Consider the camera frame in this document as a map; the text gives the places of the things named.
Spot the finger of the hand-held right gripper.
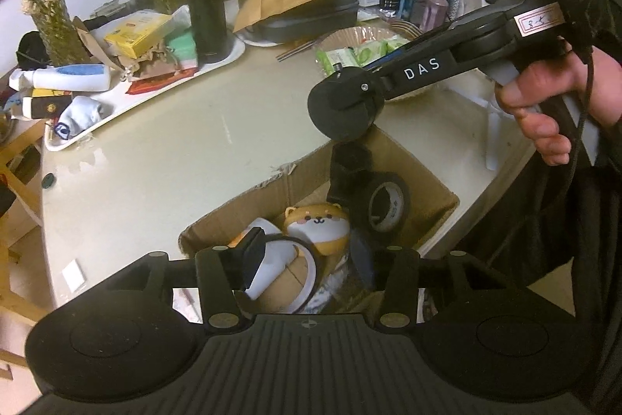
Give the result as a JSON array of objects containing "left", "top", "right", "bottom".
[
  {"left": 325, "top": 69, "right": 390, "bottom": 109},
  {"left": 364, "top": 19, "right": 462, "bottom": 78}
]

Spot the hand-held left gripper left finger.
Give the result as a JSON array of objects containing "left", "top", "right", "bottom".
[{"left": 109, "top": 233, "right": 266, "bottom": 332}]

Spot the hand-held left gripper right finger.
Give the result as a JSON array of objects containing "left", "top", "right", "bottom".
[{"left": 350, "top": 230, "right": 506, "bottom": 331}]

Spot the wide white tape roll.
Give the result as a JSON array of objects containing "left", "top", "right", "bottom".
[{"left": 228, "top": 218, "right": 316, "bottom": 313}]

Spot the black cylinder with knob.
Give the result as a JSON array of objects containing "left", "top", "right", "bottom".
[{"left": 307, "top": 67, "right": 384, "bottom": 204}]

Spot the thin brown tape roll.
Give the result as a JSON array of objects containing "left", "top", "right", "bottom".
[{"left": 250, "top": 234, "right": 320, "bottom": 315}]

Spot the yellow dog-shaped toy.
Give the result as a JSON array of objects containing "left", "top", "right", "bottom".
[{"left": 283, "top": 202, "right": 351, "bottom": 256}]

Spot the black tape roll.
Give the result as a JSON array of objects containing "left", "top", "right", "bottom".
[{"left": 357, "top": 171, "right": 411, "bottom": 235}]

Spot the brown cardboard box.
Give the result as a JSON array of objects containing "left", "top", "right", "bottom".
[{"left": 179, "top": 126, "right": 460, "bottom": 326}]

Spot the person's right hand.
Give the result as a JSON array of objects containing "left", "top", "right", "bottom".
[{"left": 496, "top": 46, "right": 622, "bottom": 167}]

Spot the pink liquid bottle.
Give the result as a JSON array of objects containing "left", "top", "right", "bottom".
[{"left": 420, "top": 0, "right": 450, "bottom": 32}]

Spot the clear plastic bag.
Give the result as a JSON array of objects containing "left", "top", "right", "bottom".
[{"left": 311, "top": 264, "right": 351, "bottom": 313}]

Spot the woven basket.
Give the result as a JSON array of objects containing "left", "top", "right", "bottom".
[{"left": 316, "top": 26, "right": 438, "bottom": 102}]

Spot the black hard case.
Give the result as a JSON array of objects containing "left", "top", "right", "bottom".
[{"left": 243, "top": 0, "right": 360, "bottom": 44}]

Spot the black thermos bottle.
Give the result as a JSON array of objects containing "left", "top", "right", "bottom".
[{"left": 182, "top": 0, "right": 229, "bottom": 63}]

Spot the small white card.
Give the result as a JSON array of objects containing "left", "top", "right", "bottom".
[{"left": 62, "top": 259, "right": 86, "bottom": 292}]

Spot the mint green pack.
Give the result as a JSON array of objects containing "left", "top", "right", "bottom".
[{"left": 168, "top": 31, "right": 197, "bottom": 68}]

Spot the person's dark clothing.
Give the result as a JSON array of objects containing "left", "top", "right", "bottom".
[{"left": 461, "top": 143, "right": 622, "bottom": 415}]

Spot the red paper packet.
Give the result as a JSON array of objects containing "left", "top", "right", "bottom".
[{"left": 127, "top": 70, "right": 197, "bottom": 95}]

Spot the white tray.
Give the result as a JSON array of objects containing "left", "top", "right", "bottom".
[{"left": 44, "top": 38, "right": 246, "bottom": 152}]

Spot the crumpled brown paper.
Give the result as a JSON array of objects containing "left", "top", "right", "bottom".
[{"left": 73, "top": 16, "right": 185, "bottom": 80}]

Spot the white and blue sock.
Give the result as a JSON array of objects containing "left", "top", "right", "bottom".
[{"left": 53, "top": 96, "right": 105, "bottom": 138}]

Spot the yellow box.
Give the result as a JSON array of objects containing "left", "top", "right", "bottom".
[{"left": 104, "top": 11, "right": 173, "bottom": 58}]

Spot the wooden chair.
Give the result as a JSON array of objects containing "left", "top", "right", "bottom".
[{"left": 0, "top": 118, "right": 49, "bottom": 377}]

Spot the black box with gold emblem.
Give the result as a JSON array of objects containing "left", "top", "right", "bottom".
[{"left": 22, "top": 88, "right": 73, "bottom": 120}]

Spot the white bottle with blue label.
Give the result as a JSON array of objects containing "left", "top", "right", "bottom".
[{"left": 9, "top": 64, "right": 112, "bottom": 91}]

